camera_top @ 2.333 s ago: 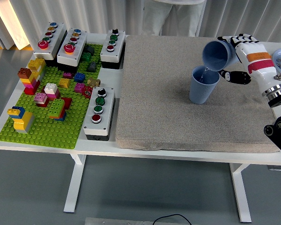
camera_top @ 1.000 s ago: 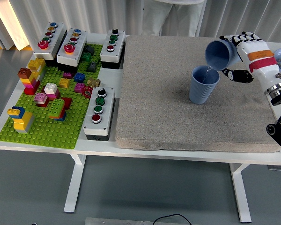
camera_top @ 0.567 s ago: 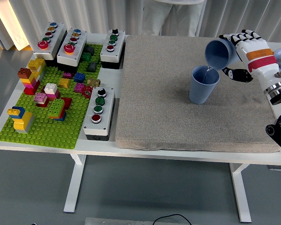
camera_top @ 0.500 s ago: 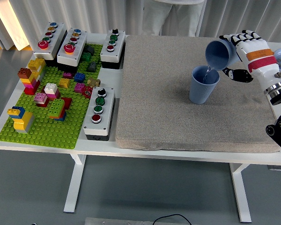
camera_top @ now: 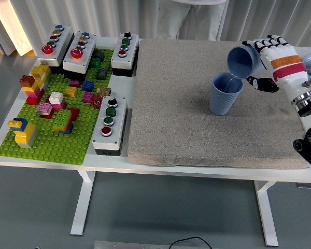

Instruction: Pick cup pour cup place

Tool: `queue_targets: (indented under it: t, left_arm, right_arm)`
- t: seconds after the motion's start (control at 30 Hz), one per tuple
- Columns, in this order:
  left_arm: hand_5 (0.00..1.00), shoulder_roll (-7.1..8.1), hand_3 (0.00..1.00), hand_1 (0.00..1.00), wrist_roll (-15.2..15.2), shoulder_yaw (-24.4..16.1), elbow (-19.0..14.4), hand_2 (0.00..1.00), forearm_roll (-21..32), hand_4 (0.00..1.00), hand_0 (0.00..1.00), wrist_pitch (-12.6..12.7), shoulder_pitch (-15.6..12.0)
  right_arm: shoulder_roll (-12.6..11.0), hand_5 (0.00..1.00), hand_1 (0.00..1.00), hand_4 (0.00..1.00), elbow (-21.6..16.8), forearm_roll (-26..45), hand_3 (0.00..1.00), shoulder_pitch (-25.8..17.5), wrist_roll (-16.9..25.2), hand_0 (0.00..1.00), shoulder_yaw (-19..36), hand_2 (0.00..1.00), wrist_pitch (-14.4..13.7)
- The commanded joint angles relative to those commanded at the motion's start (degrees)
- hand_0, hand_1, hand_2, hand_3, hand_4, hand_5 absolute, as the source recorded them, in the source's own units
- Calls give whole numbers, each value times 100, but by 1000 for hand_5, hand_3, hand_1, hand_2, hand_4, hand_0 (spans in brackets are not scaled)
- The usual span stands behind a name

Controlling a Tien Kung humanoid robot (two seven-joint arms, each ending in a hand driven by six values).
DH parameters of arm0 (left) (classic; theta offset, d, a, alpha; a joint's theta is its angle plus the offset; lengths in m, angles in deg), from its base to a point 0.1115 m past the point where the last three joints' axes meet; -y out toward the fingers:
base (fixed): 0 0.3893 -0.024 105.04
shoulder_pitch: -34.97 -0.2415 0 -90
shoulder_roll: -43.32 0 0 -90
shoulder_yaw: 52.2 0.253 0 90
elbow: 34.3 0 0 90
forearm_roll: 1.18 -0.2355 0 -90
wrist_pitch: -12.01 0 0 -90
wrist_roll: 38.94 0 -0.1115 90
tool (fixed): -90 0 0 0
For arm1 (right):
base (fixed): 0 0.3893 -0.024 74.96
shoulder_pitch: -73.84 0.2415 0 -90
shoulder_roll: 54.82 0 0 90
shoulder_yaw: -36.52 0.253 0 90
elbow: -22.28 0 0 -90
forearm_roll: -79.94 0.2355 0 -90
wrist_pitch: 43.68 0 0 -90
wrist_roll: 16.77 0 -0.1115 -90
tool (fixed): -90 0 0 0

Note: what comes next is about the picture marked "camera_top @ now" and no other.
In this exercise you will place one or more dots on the brown yellow pink red brick tower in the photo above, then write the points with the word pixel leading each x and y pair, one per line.
pixel 32 93

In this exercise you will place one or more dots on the yellow white brick stack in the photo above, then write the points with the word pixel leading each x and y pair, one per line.
pixel 40 71

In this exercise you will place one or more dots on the white table leg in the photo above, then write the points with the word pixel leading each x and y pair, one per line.
pixel 83 202
pixel 265 207

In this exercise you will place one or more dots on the dark grey round part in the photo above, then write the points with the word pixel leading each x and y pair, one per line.
pixel 99 55

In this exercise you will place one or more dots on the blue yellow grey brick stack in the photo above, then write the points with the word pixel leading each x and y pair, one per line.
pixel 26 135

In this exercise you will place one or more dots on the blue ribbed cup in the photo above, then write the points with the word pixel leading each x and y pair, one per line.
pixel 239 62
pixel 223 103

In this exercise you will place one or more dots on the dark green brick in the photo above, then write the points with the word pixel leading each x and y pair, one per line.
pixel 95 63

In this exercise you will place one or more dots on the green orange blue brick stack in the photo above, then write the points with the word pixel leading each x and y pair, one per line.
pixel 62 119

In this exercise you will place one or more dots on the five-button control box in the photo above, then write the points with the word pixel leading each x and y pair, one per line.
pixel 63 44
pixel 86 55

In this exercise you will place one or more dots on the four-button control box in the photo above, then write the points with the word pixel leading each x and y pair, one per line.
pixel 130 52
pixel 119 122

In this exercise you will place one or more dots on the white curtain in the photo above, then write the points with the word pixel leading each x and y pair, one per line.
pixel 93 15

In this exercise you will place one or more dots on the flat magenta brick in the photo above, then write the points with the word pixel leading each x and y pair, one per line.
pixel 74 83

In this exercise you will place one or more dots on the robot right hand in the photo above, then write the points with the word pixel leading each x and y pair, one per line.
pixel 285 67

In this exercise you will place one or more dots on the grey under-table bracket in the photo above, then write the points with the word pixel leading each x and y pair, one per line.
pixel 305 185

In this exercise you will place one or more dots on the green studded baseplate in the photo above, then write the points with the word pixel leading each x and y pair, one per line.
pixel 54 147

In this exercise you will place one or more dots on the pink white red brick stack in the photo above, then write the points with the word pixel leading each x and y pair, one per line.
pixel 45 109

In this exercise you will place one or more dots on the person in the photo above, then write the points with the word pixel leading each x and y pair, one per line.
pixel 171 20

